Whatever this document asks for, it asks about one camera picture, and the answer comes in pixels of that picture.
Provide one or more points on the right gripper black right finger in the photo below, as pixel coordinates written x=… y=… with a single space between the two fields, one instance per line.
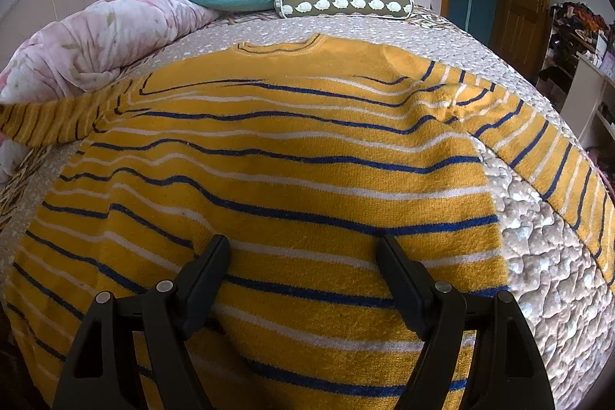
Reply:
x=410 y=285

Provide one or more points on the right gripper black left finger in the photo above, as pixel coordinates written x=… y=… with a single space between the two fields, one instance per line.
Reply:
x=198 y=283

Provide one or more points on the yellow striped knit sweater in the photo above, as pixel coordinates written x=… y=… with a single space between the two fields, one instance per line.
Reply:
x=298 y=208

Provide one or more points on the white tv cabinet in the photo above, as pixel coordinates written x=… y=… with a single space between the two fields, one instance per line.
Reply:
x=589 y=106

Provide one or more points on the pink floral duvet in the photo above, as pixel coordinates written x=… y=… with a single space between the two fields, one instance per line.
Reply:
x=90 y=48

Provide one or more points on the green patterned bolster pillow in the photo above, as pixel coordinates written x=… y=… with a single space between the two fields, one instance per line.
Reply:
x=382 y=9

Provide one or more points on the shoe rack with clutter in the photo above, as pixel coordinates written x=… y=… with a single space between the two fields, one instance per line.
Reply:
x=576 y=31

